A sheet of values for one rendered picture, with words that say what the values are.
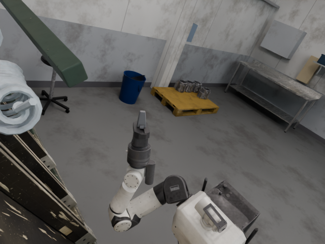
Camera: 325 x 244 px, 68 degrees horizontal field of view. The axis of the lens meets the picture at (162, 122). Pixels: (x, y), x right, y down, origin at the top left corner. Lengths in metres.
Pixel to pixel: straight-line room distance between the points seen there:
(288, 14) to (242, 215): 7.53
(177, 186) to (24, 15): 0.89
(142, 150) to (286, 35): 7.20
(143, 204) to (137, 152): 0.30
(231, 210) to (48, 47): 0.96
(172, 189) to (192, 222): 0.16
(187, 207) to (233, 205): 0.19
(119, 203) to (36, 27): 0.86
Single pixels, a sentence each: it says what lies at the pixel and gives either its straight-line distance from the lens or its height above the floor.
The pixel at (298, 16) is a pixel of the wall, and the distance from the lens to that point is 8.20.
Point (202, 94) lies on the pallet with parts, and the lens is 5.68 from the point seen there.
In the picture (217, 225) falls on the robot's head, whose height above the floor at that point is 1.44.
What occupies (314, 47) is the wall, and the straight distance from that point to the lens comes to 7.92.
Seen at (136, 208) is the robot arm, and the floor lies 1.20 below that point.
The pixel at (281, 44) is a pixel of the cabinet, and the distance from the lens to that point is 7.88.
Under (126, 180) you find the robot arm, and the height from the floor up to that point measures 1.39.
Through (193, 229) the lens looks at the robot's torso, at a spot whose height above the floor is 1.31.
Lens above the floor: 2.05
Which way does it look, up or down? 28 degrees down
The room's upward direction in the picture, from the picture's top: 23 degrees clockwise
